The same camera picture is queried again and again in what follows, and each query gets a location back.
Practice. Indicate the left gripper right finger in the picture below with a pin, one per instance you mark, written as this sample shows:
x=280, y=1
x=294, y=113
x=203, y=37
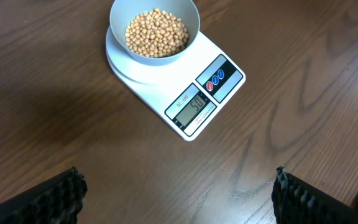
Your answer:
x=296, y=202

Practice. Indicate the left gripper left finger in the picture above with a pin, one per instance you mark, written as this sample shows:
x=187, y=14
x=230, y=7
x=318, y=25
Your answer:
x=56, y=200

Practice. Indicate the white digital kitchen scale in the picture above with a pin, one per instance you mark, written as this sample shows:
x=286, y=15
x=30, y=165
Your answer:
x=187, y=93

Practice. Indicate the grey round bowl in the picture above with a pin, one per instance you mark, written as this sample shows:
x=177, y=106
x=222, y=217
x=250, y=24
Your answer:
x=123, y=11

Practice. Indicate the soybeans in bowl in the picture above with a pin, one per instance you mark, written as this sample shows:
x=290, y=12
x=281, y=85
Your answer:
x=156, y=34

